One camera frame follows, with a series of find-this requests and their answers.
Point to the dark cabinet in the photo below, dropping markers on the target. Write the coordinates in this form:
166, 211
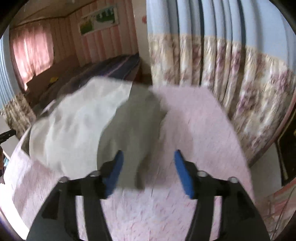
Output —
288, 157

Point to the bed with striped dark blanket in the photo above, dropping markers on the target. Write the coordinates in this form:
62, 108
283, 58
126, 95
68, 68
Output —
92, 69

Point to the yellow plush toy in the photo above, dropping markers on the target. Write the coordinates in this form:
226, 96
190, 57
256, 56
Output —
53, 79

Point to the blue floral curtain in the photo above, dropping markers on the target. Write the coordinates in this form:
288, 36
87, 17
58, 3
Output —
219, 69
11, 92

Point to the pink window curtain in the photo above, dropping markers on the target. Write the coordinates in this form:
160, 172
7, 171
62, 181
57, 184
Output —
32, 51

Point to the pink floral bed sheet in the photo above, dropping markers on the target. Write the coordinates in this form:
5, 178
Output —
20, 185

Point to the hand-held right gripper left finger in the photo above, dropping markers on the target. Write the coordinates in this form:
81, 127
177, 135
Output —
113, 173

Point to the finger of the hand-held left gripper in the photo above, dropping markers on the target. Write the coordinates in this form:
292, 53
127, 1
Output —
6, 135

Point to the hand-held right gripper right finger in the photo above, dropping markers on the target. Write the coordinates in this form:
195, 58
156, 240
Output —
185, 173

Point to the grey and white jacket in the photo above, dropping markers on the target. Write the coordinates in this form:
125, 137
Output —
92, 132

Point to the framed landscape wall picture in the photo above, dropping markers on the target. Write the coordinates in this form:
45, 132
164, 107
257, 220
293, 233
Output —
99, 19

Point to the pink fuzzy blanket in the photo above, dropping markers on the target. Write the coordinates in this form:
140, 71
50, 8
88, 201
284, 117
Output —
196, 129

